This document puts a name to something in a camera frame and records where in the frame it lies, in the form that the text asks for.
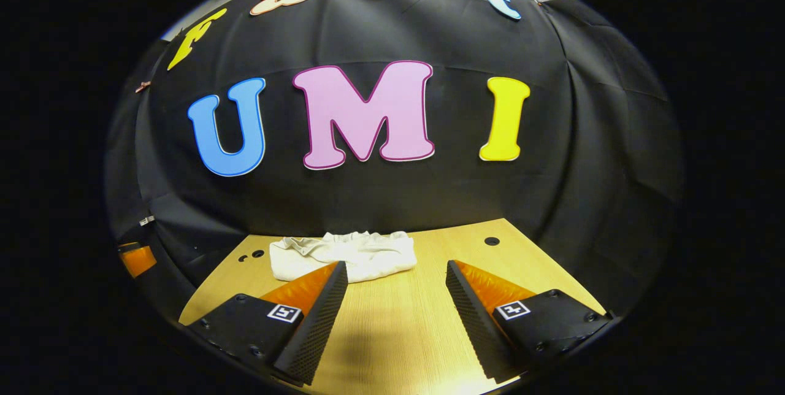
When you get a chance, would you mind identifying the black backdrop cloth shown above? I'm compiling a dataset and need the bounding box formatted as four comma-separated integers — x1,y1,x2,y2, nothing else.
104,0,684,316

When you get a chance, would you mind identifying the cream white sweatshirt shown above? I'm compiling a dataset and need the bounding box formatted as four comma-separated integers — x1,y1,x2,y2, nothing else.
269,231,418,284

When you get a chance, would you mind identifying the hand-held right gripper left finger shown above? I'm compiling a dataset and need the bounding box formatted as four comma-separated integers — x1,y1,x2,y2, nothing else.
187,261,349,387

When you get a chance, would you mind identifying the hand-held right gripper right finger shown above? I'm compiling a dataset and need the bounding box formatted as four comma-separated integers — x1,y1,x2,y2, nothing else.
445,260,614,385

